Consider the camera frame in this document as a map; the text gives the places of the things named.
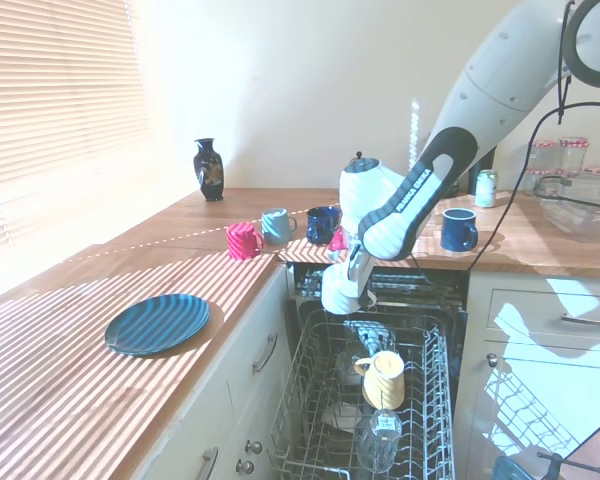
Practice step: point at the blue round plate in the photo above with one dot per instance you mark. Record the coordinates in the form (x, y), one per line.
(157, 325)

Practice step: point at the wide wooden window blind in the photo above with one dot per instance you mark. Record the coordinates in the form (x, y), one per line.
(55, 100)

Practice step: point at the glass bowl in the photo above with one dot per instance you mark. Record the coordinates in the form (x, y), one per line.
(580, 210)

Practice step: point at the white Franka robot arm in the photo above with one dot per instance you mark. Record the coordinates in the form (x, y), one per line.
(500, 75)

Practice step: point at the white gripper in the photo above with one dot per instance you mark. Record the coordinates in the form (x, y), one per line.
(342, 292)

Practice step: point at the red mug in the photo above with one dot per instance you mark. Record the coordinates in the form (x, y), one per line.
(242, 242)

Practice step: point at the silver cabinet knob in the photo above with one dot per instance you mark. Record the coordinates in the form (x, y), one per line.
(491, 359)

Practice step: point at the clear drinking glass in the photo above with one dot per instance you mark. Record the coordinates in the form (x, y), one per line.
(377, 442)

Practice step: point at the open dishwasher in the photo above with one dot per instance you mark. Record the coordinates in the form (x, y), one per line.
(305, 290)

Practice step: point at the glass jar red lid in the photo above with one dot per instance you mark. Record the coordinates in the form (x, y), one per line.
(545, 156)
(574, 154)
(539, 181)

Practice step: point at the plain navy mug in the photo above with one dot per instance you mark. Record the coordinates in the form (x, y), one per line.
(457, 230)

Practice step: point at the yellow mug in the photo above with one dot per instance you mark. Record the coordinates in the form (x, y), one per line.
(382, 382)

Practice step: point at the navy mug with print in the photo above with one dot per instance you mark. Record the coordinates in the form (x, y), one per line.
(322, 226)

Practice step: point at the dark blue floral vase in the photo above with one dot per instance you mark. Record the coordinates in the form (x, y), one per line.
(209, 172)

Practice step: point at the grey-blue mug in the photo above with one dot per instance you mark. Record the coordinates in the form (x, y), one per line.
(276, 227)

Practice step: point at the white green drink can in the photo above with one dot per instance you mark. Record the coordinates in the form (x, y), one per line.
(486, 189)

